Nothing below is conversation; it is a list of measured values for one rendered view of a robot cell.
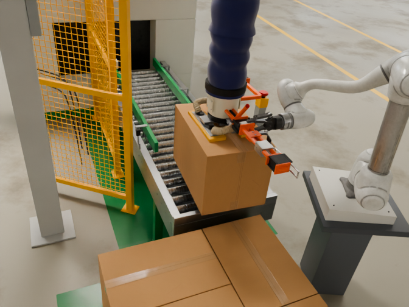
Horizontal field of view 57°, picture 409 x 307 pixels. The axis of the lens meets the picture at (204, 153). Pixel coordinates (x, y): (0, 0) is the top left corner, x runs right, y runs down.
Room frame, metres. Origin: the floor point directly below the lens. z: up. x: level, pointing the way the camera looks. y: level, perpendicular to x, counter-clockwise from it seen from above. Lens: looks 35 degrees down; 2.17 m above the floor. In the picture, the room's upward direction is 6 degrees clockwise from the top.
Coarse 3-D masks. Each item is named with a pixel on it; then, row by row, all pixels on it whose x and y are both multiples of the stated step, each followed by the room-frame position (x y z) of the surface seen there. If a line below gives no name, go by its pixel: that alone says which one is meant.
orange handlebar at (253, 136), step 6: (252, 90) 2.14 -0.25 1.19; (246, 96) 2.03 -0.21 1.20; (252, 96) 2.04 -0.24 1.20; (258, 96) 2.05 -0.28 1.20; (228, 114) 1.79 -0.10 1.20; (246, 132) 1.60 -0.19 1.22; (252, 132) 1.61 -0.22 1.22; (258, 132) 1.61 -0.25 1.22; (246, 138) 1.59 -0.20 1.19; (252, 138) 1.56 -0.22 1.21; (258, 138) 1.57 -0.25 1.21; (264, 150) 1.46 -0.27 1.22; (270, 150) 1.47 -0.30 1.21; (282, 168) 1.33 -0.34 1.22; (288, 168) 1.34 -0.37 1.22
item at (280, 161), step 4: (268, 156) 1.40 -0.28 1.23; (272, 156) 1.39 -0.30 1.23; (276, 156) 1.40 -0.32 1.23; (280, 156) 1.40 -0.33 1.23; (268, 160) 1.40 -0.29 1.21; (272, 160) 1.37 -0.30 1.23; (276, 160) 1.36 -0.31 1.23; (280, 160) 1.37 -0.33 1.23; (284, 160) 1.37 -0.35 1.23; (268, 164) 1.39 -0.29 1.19; (272, 164) 1.37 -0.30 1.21; (276, 164) 1.33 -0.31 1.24; (280, 164) 1.33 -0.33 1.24; (284, 164) 1.34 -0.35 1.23; (288, 164) 1.35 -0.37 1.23; (272, 168) 1.36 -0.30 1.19; (276, 168) 1.33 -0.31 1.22; (276, 172) 1.33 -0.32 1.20; (280, 172) 1.34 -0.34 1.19; (284, 172) 1.35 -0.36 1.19
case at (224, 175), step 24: (192, 120) 1.93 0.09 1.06; (192, 144) 1.78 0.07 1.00; (216, 144) 1.69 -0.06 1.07; (240, 144) 1.71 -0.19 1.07; (192, 168) 1.75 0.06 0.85; (216, 168) 1.59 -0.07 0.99; (240, 168) 1.64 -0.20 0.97; (264, 168) 1.70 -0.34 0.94; (192, 192) 1.71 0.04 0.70; (216, 192) 1.59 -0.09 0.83; (240, 192) 1.65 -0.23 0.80; (264, 192) 1.71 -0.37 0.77
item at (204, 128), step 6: (192, 114) 1.97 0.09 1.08; (198, 114) 1.97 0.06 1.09; (204, 114) 1.98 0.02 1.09; (198, 120) 1.90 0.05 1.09; (198, 126) 1.85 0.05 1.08; (204, 126) 1.83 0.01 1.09; (210, 126) 1.80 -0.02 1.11; (216, 126) 1.85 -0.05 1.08; (204, 132) 1.78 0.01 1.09; (210, 132) 1.77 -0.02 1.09; (210, 138) 1.72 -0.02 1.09; (216, 138) 1.72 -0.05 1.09; (222, 138) 1.74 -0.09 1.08
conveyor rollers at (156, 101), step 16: (144, 80) 3.55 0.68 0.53; (160, 80) 3.55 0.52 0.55; (144, 96) 3.19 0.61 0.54; (160, 96) 3.25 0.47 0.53; (176, 96) 3.24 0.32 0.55; (144, 112) 2.91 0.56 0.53; (160, 112) 2.90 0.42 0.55; (160, 128) 2.69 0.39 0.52; (160, 144) 2.42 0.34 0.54; (160, 160) 2.23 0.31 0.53; (176, 192) 1.90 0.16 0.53; (192, 208) 1.76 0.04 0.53
